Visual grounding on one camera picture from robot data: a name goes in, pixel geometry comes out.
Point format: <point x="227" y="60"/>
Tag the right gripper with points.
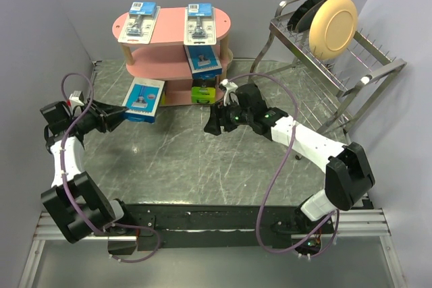
<point x="218" y="118"/>

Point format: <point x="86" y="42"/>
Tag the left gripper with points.
<point x="107" y="117"/>

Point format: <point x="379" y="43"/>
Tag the blue white razor box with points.
<point x="143" y="99"/>

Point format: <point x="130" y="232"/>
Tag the green black Gillette Labs box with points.
<point x="203" y="91"/>

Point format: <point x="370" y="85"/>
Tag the blue Harry's razor box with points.
<point x="203" y="61"/>

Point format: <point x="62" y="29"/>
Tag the clear Gillette blister razor pack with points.
<point x="199" y="26"/>

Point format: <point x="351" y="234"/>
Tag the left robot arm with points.
<point x="75" y="202"/>

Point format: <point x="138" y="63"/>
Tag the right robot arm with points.
<point x="348" y="174"/>

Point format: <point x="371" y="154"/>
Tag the pink three-tier shelf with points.
<point x="164" y="58"/>

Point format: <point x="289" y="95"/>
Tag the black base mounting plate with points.
<point x="148" y="226"/>

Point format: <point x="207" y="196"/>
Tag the steel dish rack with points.
<point x="340" y="90"/>

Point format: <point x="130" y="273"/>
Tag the cream plate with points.
<point x="333" y="28"/>

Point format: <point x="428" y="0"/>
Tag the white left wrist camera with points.
<point x="76" y="99"/>

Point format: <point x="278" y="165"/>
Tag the aluminium rail frame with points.
<point x="79" y="208"/>

